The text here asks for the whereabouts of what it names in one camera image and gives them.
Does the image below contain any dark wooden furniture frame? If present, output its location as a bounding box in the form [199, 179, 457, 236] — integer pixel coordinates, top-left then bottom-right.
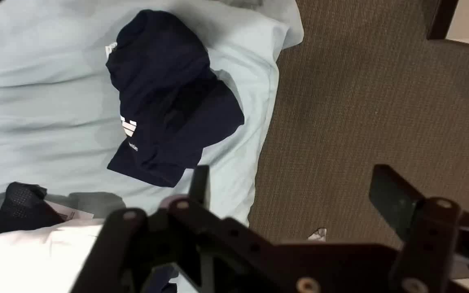
[421, 0, 469, 52]

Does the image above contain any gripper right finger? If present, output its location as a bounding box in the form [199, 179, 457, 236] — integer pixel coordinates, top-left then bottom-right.
[368, 164, 469, 293]

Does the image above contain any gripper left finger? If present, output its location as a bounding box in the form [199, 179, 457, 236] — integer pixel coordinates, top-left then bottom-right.
[71, 165, 296, 293]

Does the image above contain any white paper tag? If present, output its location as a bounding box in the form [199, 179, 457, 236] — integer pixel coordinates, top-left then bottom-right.
[44, 200, 95, 221]

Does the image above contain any small white scrap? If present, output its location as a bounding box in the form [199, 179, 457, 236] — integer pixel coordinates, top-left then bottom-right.
[308, 227, 328, 242]

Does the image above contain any black mesh cloth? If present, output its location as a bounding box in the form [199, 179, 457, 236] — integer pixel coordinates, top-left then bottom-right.
[0, 181, 66, 234]

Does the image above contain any dark navy cloth white print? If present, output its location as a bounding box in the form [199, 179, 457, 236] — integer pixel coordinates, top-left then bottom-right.
[105, 9, 245, 188]

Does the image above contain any light blue pillow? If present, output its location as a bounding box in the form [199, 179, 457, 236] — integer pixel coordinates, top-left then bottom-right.
[0, 0, 305, 227]

